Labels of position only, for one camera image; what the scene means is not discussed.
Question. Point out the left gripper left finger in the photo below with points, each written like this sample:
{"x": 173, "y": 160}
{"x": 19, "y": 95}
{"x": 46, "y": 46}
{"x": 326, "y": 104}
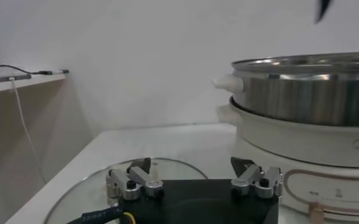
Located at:
{"x": 136, "y": 179}

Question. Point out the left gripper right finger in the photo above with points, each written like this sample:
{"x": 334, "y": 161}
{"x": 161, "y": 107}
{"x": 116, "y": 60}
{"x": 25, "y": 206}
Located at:
{"x": 252, "y": 179}

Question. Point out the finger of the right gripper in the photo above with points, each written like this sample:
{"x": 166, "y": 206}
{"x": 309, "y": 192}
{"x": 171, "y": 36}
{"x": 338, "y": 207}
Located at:
{"x": 322, "y": 9}

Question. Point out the stainless steel steamer basket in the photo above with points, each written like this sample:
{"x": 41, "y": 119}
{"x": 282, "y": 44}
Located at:
{"x": 304, "y": 100}

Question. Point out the cream electric cooker pot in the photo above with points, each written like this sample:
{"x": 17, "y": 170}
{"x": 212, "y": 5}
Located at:
{"x": 289, "y": 143}

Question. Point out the black smartphone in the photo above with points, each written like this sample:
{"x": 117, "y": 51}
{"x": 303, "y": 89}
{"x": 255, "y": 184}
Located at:
{"x": 10, "y": 78}

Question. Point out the white side desk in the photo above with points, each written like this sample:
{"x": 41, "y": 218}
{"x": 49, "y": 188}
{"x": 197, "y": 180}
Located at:
{"x": 2, "y": 86}

